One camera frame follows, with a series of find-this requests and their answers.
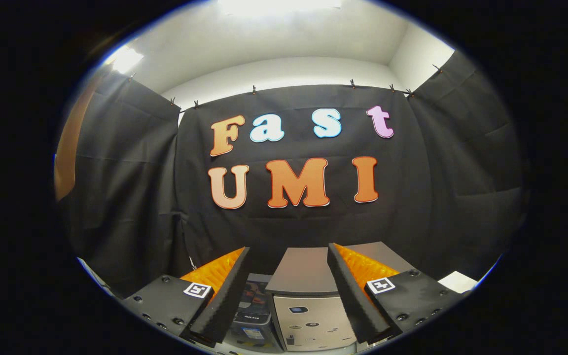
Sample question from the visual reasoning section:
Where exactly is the ceiling light panel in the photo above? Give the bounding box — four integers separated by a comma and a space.
108, 45, 144, 75

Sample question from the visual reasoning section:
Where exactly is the brown wooden panel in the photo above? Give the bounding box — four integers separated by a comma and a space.
54, 74, 98, 203

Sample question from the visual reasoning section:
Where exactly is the black backdrop cloth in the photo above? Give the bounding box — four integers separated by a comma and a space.
60, 49, 529, 301

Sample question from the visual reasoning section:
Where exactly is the white flat panel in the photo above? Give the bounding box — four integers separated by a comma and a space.
437, 271, 480, 294

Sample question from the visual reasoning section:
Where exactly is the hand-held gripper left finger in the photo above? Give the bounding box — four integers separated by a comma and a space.
122, 247, 252, 345

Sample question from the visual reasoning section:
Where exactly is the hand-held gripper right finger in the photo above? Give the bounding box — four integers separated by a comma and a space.
327, 243, 464, 345

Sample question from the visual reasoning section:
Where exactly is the row of small dark clips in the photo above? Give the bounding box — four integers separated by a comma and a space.
129, 64, 443, 110

